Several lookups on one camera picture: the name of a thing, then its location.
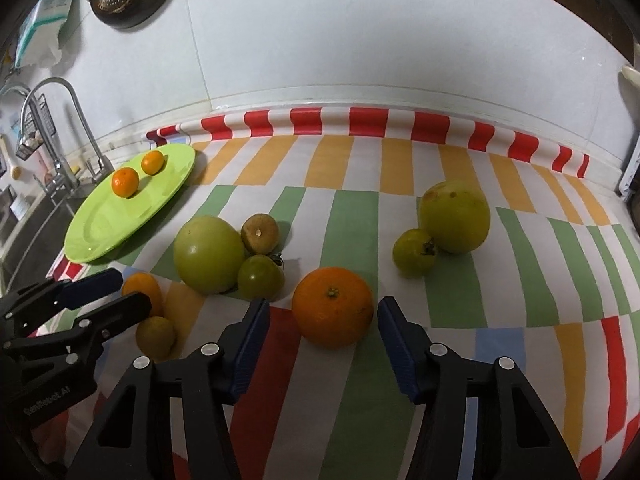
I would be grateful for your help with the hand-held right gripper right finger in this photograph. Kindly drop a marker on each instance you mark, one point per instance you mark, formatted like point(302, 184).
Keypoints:
point(397, 350)

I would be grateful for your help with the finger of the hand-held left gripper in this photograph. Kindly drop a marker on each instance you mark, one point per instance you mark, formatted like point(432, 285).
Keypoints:
point(95, 282)
point(125, 310)

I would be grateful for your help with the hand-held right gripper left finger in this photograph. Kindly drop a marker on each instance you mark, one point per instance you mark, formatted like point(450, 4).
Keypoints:
point(250, 350)

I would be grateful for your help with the small orange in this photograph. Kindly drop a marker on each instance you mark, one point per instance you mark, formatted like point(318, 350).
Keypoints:
point(145, 285)
point(153, 163)
point(125, 182)

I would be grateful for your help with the small olive-brown fruit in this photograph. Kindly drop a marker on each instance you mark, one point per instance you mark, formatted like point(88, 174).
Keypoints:
point(156, 337)

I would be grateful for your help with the light green plate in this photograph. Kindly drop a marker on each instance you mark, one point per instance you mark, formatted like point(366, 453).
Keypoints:
point(100, 225)

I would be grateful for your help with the green tomato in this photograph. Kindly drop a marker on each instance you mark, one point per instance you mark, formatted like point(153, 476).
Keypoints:
point(260, 277)
point(412, 255)

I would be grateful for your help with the large orange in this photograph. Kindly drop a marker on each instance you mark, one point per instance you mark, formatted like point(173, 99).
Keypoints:
point(332, 307)

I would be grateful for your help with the large green round fruit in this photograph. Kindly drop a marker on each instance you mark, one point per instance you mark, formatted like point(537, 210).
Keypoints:
point(207, 255)

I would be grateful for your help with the brown round fruit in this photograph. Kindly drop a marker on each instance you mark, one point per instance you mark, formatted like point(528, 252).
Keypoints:
point(260, 235)

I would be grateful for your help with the large spotted yellow-green fruit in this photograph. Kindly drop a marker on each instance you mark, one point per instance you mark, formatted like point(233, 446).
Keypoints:
point(455, 217)

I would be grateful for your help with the stainless steel sink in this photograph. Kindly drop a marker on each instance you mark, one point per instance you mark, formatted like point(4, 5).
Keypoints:
point(30, 240)

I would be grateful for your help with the large chrome faucet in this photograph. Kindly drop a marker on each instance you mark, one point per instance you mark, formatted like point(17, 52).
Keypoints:
point(57, 172)

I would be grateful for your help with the striped tablecloth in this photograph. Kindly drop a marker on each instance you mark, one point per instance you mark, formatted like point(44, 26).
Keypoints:
point(350, 210)

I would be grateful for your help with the thin gooseneck faucet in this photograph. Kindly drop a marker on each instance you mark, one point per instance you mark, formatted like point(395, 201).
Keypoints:
point(75, 105)

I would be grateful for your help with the white dish rack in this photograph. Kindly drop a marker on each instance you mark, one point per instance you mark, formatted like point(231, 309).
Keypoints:
point(626, 180)

